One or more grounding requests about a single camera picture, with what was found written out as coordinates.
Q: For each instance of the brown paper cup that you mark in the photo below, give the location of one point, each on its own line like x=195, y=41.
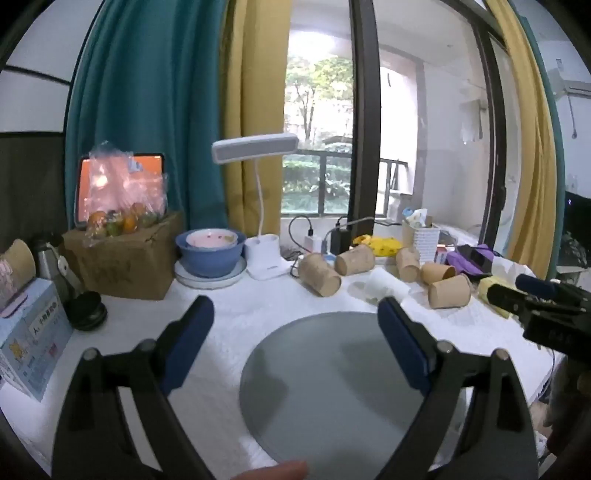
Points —
x=319, y=275
x=449, y=291
x=436, y=272
x=354, y=260
x=407, y=264

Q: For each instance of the white plate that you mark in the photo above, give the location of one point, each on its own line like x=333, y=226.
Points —
x=210, y=279

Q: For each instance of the yellow bananas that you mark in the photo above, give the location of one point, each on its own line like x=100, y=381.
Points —
x=379, y=245

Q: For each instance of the white charger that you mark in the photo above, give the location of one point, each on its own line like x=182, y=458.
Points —
x=312, y=242

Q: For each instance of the person's left hand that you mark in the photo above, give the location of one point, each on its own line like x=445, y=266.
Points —
x=272, y=471

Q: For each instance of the round grey mat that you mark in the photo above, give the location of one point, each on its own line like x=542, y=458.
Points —
x=323, y=392

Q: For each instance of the yellow packet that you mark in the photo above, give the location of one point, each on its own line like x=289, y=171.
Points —
x=490, y=290

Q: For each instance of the brown printed cup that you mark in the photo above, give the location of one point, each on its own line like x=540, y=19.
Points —
x=16, y=268

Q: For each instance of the white paper cup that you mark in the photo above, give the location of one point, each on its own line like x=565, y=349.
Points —
x=387, y=286

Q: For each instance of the blue printed box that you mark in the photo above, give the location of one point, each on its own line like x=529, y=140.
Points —
x=30, y=337

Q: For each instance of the black round lid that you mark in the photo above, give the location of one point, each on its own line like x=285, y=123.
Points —
x=85, y=311

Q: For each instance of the blue bowl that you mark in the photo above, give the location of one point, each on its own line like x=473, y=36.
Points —
x=210, y=261

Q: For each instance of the white tablecloth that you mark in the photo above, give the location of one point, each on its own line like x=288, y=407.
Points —
x=221, y=314

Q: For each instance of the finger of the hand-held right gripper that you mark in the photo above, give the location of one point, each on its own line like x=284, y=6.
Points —
x=535, y=285
x=505, y=296

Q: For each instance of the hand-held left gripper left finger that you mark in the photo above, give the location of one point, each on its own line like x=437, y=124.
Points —
x=184, y=344

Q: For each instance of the cardboard box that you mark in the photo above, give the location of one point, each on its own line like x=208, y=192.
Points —
x=124, y=261

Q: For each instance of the dark monitor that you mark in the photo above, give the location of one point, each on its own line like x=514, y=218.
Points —
x=577, y=230

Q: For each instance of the steel bottle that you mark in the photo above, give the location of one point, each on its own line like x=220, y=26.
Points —
x=46, y=261

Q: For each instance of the tablet with orange screen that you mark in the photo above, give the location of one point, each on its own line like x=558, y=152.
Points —
x=152, y=161

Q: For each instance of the dark window frame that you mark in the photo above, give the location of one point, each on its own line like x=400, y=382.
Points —
x=364, y=110

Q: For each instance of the pink bowl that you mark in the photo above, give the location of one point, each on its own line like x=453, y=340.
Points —
x=212, y=240

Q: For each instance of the black power bank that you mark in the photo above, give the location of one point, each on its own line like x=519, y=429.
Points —
x=340, y=241

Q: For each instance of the plastic bag of fruit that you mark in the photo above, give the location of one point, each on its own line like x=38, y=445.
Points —
x=121, y=194

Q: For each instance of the purple pouch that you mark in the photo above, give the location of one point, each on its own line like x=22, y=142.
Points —
x=464, y=264

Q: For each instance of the yellow curtain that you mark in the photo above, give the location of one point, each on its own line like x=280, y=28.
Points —
x=251, y=92
x=531, y=152

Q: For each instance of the white pen holder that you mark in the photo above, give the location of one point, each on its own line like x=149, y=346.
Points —
x=425, y=239

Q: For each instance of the white air conditioner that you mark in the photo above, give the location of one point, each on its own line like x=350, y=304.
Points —
x=575, y=88

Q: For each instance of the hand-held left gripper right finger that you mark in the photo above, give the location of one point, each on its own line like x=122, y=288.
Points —
x=402, y=344

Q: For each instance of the person's right forearm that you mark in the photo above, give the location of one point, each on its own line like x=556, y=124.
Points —
x=570, y=406

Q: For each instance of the white desk lamp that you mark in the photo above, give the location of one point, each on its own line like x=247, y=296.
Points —
x=261, y=221

